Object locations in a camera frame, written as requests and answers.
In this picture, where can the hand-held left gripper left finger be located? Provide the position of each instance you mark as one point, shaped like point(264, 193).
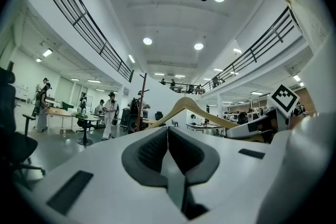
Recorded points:
point(105, 165)

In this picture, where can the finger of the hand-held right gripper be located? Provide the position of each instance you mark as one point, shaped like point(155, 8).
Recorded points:
point(244, 129)

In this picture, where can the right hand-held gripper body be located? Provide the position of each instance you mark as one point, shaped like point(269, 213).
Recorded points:
point(283, 99)

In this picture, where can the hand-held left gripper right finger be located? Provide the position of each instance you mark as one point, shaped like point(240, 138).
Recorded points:
point(236, 165)

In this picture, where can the light wooden hanger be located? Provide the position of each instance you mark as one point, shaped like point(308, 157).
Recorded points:
point(185, 102)

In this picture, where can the person's right forearm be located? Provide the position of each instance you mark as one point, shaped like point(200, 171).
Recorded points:
point(299, 122)

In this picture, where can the black swivel chair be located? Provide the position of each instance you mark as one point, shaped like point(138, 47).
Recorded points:
point(127, 119)

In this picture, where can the clear plastic bottle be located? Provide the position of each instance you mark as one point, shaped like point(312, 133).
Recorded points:
point(64, 132)

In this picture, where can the green plants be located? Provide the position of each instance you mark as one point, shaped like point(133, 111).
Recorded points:
point(78, 115)

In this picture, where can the black backpack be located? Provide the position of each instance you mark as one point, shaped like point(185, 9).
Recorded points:
point(134, 108)

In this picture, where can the black balcony railing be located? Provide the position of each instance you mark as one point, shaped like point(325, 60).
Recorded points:
point(278, 35)
point(79, 18)

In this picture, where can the long wooden table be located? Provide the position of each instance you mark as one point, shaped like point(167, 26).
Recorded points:
point(59, 111)

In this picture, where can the small black chair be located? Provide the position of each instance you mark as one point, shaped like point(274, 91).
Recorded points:
point(158, 116)

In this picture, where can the red-brown wooden coat rack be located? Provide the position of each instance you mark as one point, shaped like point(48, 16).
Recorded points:
point(144, 86)

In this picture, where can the black office chair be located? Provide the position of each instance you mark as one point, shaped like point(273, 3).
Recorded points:
point(15, 144)

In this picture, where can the group of rectangular ceiling lights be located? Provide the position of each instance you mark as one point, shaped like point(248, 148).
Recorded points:
point(47, 52)

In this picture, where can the round pedestal table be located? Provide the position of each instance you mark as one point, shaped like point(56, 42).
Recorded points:
point(84, 142)

